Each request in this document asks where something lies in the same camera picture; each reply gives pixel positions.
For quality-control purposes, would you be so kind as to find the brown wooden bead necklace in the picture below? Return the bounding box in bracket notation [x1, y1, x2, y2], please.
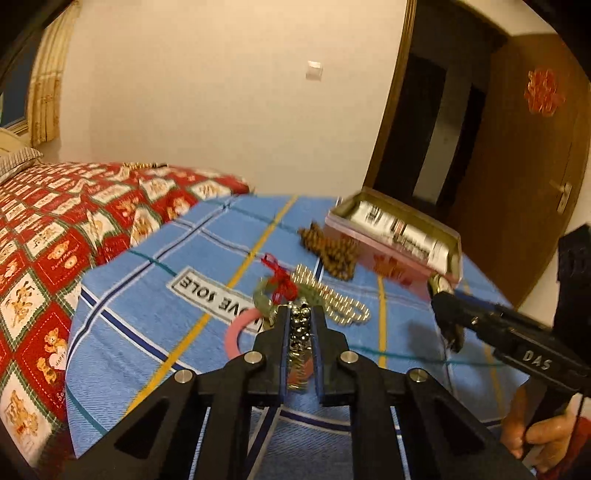
[298, 222, 361, 281]

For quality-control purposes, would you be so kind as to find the pearl bead necklace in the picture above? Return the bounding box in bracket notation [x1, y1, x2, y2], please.
[291, 264, 371, 326]

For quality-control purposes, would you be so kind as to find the striped pillow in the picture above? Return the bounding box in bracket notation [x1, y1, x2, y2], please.
[0, 148, 43, 184]

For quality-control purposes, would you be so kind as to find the silver bead bracelet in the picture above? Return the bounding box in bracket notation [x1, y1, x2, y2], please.
[288, 300, 315, 394]

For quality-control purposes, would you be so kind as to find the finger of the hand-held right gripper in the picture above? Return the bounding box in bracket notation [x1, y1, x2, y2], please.
[431, 291, 505, 354]
[455, 290, 556, 334]

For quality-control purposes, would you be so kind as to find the cream bed headboard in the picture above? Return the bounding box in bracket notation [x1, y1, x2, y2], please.
[0, 128, 31, 154]

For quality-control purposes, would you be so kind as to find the person's right hand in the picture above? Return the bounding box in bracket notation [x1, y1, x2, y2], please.
[501, 385, 583, 474]

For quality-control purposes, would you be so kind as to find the red bear print bedsheet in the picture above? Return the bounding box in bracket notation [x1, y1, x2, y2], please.
[0, 161, 256, 467]

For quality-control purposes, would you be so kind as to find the green jade bracelet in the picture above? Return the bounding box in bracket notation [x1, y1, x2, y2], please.
[253, 276, 289, 320]

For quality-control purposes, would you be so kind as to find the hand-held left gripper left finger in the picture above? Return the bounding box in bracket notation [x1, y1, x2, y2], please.
[59, 302, 291, 480]

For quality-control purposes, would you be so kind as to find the red paper door decoration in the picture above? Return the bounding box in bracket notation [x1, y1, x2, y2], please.
[523, 68, 567, 116]

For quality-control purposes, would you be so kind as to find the printed paper liner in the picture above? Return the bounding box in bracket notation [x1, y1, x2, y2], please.
[344, 200, 451, 269]

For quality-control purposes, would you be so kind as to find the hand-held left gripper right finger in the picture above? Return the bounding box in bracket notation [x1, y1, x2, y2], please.
[311, 305, 537, 480]

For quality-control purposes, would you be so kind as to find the blue plaid cloth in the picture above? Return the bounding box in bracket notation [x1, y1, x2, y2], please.
[65, 194, 532, 480]

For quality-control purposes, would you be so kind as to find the pink bangle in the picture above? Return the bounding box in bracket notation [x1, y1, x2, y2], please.
[223, 313, 315, 387]

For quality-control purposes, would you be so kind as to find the yellow patterned curtain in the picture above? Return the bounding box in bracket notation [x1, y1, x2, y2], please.
[27, 0, 82, 145]

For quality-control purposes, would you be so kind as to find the red string bracelet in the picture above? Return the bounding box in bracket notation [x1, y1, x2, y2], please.
[261, 254, 300, 302]

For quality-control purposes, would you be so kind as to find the brown wooden door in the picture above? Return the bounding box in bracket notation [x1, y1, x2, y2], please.
[450, 34, 591, 311]

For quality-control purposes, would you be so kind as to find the metal door handle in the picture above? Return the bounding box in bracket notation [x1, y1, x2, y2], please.
[551, 181, 574, 214]

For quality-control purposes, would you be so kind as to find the pink metal tin box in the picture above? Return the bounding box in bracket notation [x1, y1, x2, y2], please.
[323, 187, 463, 285]

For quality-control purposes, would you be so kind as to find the window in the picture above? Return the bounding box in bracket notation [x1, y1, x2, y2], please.
[0, 28, 47, 132]

